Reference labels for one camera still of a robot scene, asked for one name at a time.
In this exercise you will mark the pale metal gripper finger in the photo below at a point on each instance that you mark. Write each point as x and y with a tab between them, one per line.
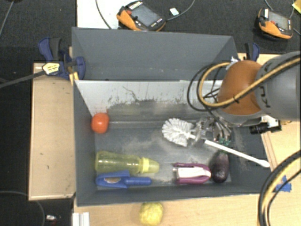
199	141
200	126

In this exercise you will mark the white toilet brush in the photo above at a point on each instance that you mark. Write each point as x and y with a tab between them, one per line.
176	132

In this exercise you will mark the purple and white stapler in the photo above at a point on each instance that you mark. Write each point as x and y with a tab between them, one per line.
191	173

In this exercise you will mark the dark purple toy eggplant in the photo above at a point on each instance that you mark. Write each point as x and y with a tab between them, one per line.
219	167

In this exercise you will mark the yellow clear baby bottle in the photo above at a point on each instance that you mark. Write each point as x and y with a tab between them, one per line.
117	162

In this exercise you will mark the yellow ball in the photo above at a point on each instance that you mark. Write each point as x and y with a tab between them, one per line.
151	213

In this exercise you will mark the grey metal bin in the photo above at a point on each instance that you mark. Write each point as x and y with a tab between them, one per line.
145	55

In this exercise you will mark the blue plastic hand tool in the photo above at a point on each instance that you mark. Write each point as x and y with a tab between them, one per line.
113	179

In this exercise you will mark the orange toy tomato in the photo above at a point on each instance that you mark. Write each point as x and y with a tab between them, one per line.
100	123

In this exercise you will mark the pale wood board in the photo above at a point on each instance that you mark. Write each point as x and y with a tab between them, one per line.
51	131

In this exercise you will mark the black cylinder on white bracket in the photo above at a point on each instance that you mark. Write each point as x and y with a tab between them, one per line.
261	127

